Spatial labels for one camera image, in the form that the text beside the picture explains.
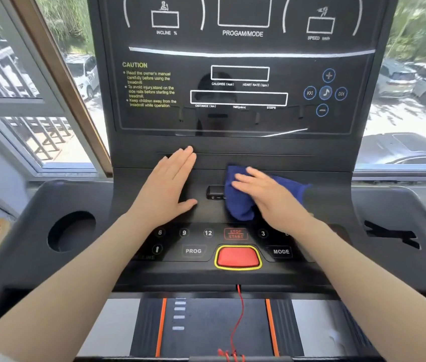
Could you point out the person's left thumb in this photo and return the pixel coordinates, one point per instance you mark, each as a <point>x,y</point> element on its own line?
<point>187,207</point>

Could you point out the black treadmill belt deck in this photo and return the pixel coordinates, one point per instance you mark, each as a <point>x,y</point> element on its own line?
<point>213,327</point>

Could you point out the silver parked car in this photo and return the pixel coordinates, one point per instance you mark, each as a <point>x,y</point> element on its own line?
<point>395,79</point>

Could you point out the metal balcony railing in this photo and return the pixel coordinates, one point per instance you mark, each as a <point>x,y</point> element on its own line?
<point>9,105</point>

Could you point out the dark parked car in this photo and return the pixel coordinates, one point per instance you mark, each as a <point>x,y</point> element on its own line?
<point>405,148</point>

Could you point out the person's right hand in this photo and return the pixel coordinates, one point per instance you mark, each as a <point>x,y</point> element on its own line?
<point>269,201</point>

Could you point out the person's right fingers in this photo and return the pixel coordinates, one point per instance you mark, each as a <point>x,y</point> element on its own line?
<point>248,180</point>

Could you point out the red safety key button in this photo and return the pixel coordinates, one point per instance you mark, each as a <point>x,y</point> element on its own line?
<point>237,257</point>

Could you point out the blue cleaning cloth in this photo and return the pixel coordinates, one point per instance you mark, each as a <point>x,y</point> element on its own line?
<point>241,201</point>

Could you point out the wooden window frame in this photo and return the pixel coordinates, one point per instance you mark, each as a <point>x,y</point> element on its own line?
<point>62,82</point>

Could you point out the person's left hand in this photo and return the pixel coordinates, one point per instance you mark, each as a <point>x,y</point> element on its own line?
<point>167,192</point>

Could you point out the black treadmill console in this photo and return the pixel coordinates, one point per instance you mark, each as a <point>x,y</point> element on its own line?
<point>235,146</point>

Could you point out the person's right forearm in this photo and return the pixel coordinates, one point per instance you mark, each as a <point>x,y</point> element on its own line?
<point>371,294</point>

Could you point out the person's left forearm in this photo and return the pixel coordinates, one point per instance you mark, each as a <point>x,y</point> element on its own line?
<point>69,294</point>

